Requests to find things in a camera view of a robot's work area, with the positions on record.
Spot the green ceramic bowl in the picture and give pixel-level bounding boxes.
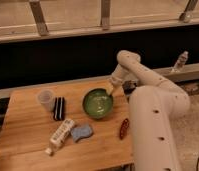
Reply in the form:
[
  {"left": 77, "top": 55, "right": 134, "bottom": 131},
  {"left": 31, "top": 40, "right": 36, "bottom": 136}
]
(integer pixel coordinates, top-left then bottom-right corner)
[{"left": 82, "top": 88, "right": 113, "bottom": 119}]

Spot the red brown chili pepper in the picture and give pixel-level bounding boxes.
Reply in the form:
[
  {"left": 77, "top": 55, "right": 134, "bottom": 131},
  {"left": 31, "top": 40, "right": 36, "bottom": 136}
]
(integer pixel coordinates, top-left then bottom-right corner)
[{"left": 119, "top": 118, "right": 129, "bottom": 140}]

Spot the clear plastic bottle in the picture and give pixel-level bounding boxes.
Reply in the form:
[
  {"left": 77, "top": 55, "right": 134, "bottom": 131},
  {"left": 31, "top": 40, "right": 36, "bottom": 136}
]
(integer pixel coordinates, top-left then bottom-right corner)
[{"left": 171, "top": 51, "right": 188, "bottom": 73}]

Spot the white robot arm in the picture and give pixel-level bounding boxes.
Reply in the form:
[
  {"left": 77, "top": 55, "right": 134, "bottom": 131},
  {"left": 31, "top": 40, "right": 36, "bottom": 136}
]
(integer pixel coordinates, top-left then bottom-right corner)
[{"left": 106, "top": 50, "right": 190, "bottom": 171}]

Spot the middle metal railing post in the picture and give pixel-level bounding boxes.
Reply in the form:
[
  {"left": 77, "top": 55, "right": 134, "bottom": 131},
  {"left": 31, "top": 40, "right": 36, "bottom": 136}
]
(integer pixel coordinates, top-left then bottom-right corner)
[{"left": 100, "top": 0, "right": 111, "bottom": 30}]

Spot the blue sponge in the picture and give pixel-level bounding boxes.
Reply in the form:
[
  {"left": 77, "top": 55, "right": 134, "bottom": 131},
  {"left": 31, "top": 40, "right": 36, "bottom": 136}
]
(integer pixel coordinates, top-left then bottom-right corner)
[{"left": 71, "top": 124, "right": 93, "bottom": 142}]

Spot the left metal railing post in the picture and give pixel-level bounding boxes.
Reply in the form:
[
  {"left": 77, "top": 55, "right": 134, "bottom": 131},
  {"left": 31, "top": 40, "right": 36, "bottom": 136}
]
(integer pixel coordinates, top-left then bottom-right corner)
[{"left": 29, "top": 0, "right": 49, "bottom": 36}]

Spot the translucent plastic cup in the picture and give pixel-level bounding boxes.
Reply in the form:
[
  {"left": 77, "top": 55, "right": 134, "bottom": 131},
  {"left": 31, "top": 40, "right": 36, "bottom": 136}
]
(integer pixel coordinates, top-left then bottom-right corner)
[{"left": 37, "top": 89, "right": 55, "bottom": 112}]

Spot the white toothpaste tube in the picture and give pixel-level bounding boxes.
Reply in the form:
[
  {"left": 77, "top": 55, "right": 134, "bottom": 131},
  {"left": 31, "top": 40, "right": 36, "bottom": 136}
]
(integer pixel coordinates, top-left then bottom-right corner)
[{"left": 45, "top": 119, "right": 75, "bottom": 155}]

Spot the metal railing post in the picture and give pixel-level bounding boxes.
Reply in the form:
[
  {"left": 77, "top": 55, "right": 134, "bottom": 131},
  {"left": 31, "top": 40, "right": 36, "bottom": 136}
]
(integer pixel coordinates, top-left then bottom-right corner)
[
  {"left": 100, "top": 0, "right": 111, "bottom": 30},
  {"left": 29, "top": 0, "right": 49, "bottom": 36},
  {"left": 179, "top": 0, "right": 198, "bottom": 23}
]

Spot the black white striped eraser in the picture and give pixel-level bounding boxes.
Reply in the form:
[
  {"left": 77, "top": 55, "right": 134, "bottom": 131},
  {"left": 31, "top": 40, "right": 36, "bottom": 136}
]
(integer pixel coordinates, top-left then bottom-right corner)
[{"left": 53, "top": 97, "right": 65, "bottom": 121}]

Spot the right metal railing post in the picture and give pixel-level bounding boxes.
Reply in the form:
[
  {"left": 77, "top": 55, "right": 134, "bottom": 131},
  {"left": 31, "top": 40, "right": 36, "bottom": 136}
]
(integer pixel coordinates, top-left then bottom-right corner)
[{"left": 179, "top": 0, "right": 198, "bottom": 23}]

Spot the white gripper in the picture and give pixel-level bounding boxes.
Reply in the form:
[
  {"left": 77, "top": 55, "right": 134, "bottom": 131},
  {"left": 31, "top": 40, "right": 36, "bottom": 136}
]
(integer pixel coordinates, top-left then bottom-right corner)
[{"left": 106, "top": 64, "right": 128, "bottom": 96}]

